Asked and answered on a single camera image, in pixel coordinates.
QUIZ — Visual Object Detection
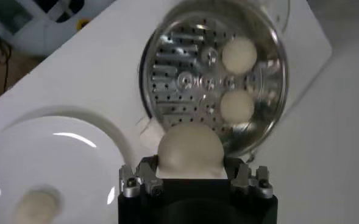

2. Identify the white round plate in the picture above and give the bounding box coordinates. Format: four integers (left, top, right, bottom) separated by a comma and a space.
0, 114, 130, 224

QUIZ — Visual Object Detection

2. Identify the glass lid with cream handle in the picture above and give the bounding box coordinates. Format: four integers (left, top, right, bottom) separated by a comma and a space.
258, 0, 291, 34

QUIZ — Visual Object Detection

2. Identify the perforated steel steamer basket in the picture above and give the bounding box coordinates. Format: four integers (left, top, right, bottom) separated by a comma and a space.
138, 0, 290, 158

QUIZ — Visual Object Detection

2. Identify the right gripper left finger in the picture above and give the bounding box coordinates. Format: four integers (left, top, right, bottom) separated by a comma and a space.
118, 155, 165, 198

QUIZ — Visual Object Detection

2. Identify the white steamed baozi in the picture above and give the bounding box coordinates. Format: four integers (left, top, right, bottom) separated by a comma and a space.
13, 188, 61, 224
219, 89, 256, 124
156, 121, 229, 180
221, 37, 258, 75

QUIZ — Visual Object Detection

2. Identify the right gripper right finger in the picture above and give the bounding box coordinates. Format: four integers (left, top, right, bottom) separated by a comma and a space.
224, 156, 274, 199

